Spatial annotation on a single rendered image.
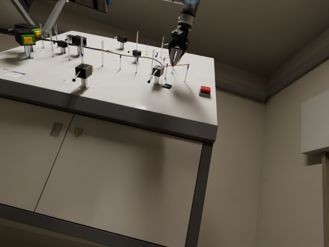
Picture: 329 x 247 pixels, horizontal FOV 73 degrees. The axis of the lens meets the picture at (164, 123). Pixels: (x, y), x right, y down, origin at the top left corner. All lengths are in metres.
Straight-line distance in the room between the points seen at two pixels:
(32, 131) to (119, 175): 0.41
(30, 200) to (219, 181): 2.38
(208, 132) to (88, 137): 0.48
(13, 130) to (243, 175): 2.68
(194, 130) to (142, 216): 0.37
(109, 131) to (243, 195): 2.44
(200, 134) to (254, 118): 2.62
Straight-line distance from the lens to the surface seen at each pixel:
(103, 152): 0.92
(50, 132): 1.02
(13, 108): 1.14
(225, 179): 3.03
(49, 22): 1.97
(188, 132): 0.87
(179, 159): 0.88
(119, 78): 1.18
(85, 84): 1.05
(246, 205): 3.15
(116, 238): 0.88
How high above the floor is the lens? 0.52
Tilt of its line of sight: 20 degrees up
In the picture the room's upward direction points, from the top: 14 degrees clockwise
